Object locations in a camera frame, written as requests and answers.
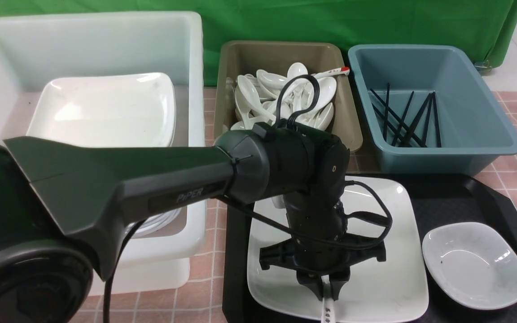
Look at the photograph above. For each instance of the pile of white spoons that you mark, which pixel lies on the pile of white spoons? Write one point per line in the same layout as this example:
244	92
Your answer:
256	97

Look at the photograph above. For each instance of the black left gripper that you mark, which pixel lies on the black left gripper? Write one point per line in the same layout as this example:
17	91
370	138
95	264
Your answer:
320	245

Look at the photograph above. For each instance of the stack of white square plates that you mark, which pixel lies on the stack of white square plates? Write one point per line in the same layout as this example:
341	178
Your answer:
107	111

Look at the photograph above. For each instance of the blue plastic bin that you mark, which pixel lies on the blue plastic bin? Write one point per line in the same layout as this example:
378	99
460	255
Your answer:
475	129

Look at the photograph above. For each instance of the black chopsticks in bin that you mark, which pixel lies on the black chopsticks in bin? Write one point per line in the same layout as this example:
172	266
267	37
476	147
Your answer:
413	121

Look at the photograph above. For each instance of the olive green plastic bin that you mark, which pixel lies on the olive green plastic bin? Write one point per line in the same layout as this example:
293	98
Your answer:
246	57

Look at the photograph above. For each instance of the black plastic tray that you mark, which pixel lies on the black plastic tray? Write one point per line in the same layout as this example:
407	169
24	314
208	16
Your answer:
444	200

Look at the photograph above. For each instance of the large white plastic tub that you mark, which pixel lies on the large white plastic tub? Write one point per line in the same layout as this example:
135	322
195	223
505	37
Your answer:
37	49

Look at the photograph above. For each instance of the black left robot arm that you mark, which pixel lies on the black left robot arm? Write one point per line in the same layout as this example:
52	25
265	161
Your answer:
67	212

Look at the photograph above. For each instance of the green backdrop cloth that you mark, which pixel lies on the green backdrop cloth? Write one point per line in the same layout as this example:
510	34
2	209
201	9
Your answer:
480	28

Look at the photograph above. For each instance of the large white square plate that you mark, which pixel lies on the large white square plate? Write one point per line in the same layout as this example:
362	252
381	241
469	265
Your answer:
394	291

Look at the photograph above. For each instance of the red tipped white spoon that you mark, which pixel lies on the red tipped white spoon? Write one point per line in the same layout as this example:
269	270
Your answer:
334	72

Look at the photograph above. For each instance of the stack of small white dishes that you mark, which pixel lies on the stack of small white dishes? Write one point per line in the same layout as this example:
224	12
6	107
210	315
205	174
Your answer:
156	222

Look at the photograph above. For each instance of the black chopstick pair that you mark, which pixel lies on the black chopstick pair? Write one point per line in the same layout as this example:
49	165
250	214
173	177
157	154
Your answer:
386	113

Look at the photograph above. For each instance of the small white sauce dish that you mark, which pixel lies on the small white sauce dish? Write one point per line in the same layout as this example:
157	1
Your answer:
473	264

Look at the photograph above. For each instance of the white ceramic soup spoon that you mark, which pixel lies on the white ceramic soup spoon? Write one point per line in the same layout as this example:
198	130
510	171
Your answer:
327	302

